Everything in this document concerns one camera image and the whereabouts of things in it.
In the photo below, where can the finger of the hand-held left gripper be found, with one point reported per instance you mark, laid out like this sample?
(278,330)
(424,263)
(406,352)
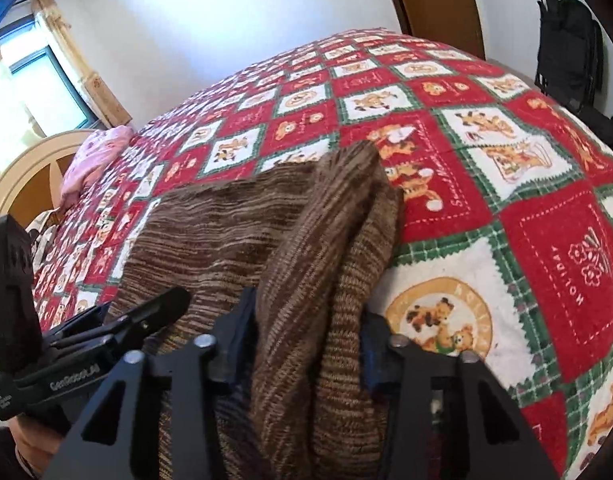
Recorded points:
(81,325)
(156,312)

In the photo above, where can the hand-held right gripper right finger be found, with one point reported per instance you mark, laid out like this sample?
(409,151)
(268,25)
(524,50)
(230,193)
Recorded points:
(376,355)

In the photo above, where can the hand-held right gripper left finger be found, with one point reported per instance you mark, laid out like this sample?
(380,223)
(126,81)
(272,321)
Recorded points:
(236,340)

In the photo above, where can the brown striped knit sweater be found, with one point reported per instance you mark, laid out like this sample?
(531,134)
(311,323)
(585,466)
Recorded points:
(226,230)

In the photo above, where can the person's left hand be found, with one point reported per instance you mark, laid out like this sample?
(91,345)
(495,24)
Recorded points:
(34,445)

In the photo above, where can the white patterned pillow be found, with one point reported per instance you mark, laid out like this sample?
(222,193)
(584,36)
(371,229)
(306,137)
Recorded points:
(41,232)

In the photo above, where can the cream wooden headboard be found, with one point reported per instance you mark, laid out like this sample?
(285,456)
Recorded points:
(21,170)

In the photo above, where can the pink pillow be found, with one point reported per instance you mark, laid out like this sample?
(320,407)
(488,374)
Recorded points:
(94,155)

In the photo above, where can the sheer white curtain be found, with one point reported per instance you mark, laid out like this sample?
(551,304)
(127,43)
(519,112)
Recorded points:
(6,120)

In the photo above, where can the window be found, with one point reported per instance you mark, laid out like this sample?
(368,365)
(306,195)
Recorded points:
(51,90)

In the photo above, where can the beige patterned curtain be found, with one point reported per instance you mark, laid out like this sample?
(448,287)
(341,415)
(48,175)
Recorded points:
(86,75)

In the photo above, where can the red checkered bear print blanket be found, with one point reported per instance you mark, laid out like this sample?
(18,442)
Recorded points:
(486,160)

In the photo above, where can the brown wooden door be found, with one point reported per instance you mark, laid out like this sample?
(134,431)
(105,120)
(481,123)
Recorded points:
(441,5)

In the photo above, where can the black bag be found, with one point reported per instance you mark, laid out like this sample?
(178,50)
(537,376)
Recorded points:
(566,50)

